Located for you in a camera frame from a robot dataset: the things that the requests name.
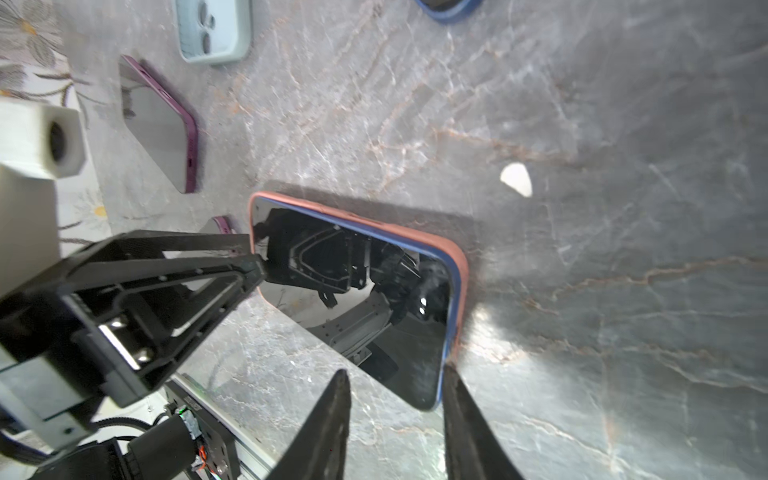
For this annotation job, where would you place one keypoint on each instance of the pink phone case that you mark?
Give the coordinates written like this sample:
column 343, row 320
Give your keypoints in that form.
column 423, row 242

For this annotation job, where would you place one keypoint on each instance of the white paper scrap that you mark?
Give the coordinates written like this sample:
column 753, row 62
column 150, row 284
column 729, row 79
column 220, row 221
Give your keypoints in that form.
column 516, row 176

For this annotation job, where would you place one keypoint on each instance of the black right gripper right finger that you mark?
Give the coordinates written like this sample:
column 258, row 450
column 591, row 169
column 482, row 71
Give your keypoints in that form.
column 471, row 449

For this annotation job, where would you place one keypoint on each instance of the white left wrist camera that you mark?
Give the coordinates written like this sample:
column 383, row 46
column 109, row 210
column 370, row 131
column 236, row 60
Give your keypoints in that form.
column 40, row 144

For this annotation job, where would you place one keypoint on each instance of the blue-edged black phone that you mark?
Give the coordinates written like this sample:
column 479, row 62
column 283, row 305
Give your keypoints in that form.
column 448, row 11

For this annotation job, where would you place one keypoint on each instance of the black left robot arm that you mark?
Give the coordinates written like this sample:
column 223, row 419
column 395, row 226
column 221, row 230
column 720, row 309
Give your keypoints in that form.
column 160, row 452

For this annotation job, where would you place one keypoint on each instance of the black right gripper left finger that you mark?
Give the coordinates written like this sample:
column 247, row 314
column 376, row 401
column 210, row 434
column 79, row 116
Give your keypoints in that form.
column 319, row 449

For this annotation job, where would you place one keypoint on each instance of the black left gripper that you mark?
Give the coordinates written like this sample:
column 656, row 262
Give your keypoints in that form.
column 115, row 322

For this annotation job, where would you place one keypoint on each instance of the light blue case far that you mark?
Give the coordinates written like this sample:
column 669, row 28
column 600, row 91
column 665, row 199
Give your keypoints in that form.
column 213, row 32

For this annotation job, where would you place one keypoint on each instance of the purple-edged black phone far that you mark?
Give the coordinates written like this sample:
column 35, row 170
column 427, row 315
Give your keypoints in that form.
column 163, row 127

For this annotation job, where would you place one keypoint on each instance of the blue-edged phone handled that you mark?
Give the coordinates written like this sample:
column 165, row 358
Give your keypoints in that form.
column 382, row 306

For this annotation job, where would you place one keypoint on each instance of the purple-edged black phone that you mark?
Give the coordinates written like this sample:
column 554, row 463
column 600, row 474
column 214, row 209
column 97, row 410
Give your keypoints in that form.
column 163, row 127
column 217, row 225

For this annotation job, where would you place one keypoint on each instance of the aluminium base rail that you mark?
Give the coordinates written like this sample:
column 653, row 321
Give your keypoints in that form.
column 225, row 449

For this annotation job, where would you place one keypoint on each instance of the purple-edged black phone near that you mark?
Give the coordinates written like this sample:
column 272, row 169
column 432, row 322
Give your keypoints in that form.
column 217, row 225

